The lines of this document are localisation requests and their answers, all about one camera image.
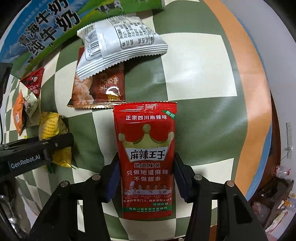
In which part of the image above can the yellow snack packet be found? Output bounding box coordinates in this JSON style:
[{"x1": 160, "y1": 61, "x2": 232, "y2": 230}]
[{"x1": 38, "y1": 111, "x2": 73, "y2": 168}]

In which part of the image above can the small clear green snack packet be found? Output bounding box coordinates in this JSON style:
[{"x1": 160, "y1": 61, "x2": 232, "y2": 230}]
[{"x1": 24, "y1": 92, "x2": 40, "y2": 121}]

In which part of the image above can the small dark red snack packet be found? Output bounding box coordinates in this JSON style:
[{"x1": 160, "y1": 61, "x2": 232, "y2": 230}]
[{"x1": 21, "y1": 67, "x2": 44, "y2": 98}]

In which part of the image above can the brown walnut snack packet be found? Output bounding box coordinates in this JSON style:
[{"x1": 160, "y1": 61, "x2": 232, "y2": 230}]
[{"x1": 67, "y1": 46, "x2": 127, "y2": 110}]

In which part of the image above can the red spicy strip packet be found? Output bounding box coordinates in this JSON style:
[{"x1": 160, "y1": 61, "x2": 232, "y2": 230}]
[{"x1": 113, "y1": 101, "x2": 177, "y2": 220}]

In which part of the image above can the silver grey snack packet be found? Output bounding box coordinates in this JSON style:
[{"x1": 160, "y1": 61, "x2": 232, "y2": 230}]
[{"x1": 76, "y1": 15, "x2": 168, "y2": 80}]

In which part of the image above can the orange snack packet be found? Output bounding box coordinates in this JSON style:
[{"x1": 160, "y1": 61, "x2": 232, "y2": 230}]
[{"x1": 13, "y1": 90, "x2": 25, "y2": 135}]

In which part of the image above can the clutter pile on floor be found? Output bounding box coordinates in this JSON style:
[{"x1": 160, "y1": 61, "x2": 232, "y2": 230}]
[{"x1": 250, "y1": 165, "x2": 294, "y2": 233}]

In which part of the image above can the cardboard milk box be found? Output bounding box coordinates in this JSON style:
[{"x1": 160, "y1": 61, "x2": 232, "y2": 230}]
[{"x1": 1, "y1": 0, "x2": 165, "y2": 78}]

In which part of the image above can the blue bed sheet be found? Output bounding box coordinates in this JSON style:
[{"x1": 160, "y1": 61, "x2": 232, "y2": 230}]
[{"x1": 235, "y1": 14, "x2": 273, "y2": 199}]

